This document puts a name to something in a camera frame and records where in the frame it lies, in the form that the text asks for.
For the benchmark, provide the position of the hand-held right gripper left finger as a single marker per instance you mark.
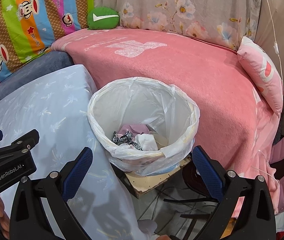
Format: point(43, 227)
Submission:
point(78, 172)

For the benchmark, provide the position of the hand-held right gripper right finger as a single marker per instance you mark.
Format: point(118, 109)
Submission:
point(208, 170)

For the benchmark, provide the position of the leopard print hair ribbon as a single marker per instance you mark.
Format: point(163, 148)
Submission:
point(122, 138)

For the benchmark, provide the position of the pink white cloth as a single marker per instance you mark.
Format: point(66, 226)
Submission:
point(147, 142)

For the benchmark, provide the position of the white lined trash bin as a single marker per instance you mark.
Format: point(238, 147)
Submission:
point(142, 100)

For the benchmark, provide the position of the person's left hand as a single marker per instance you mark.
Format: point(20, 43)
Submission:
point(0, 211)

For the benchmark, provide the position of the light blue palm-print tablecloth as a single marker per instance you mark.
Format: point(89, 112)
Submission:
point(44, 110)

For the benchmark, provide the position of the wooden board stool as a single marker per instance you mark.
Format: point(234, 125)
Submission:
point(147, 182)

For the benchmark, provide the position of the blue-grey seat cushion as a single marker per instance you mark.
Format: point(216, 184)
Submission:
point(32, 72)

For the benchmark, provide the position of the pink blanket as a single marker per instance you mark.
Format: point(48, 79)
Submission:
point(181, 80)

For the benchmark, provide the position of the pink pillow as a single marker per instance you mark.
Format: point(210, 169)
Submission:
point(261, 75)

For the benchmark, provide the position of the striped cartoon monkey quilt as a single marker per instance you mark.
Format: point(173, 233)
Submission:
point(32, 17)

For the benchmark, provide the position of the green round cushion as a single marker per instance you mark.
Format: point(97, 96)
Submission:
point(102, 22)

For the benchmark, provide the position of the grey floral blanket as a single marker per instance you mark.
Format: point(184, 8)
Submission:
point(181, 5)

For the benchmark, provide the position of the black metal stool frame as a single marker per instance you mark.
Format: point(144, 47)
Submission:
point(189, 200)

